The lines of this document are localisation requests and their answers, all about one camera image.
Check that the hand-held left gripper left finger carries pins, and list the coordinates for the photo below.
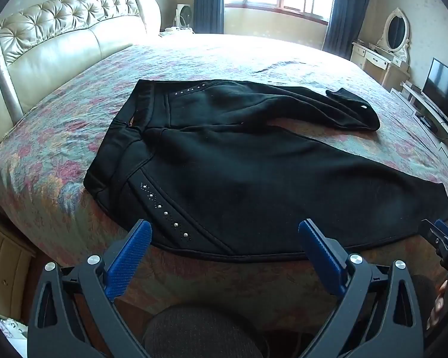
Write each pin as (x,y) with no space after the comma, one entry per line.
(130,257)

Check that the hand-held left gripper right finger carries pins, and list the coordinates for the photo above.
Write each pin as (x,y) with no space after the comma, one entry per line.
(321,257)

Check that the black pants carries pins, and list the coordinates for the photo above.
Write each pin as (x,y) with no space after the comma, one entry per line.
(246,164)

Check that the person's right hand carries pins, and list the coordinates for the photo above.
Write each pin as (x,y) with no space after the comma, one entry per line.
(438,302)

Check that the cream bedside cabinet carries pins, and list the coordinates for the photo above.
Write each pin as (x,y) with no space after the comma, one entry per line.
(7,264)

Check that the white television stand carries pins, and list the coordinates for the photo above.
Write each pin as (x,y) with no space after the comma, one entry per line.
(425,108)

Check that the white patterned cloth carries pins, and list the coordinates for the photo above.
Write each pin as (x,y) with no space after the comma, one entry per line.
(11,330)

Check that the black television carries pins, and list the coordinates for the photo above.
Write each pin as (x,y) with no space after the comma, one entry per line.
(442,82)

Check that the white vanity with oval mirror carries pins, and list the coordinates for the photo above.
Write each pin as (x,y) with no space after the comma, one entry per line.
(380,56)

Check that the floral bedspread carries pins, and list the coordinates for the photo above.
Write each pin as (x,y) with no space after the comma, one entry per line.
(246,59)

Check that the cream tufted headboard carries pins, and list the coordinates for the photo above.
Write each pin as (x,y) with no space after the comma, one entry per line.
(59,52)

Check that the white bedside table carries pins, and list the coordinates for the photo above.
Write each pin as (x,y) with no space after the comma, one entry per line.
(171,31)

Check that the dark blue curtain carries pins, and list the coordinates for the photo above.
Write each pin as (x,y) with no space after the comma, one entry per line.
(209,0)
(345,11)

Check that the white fan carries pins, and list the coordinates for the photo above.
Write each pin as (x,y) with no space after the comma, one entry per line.
(183,16)

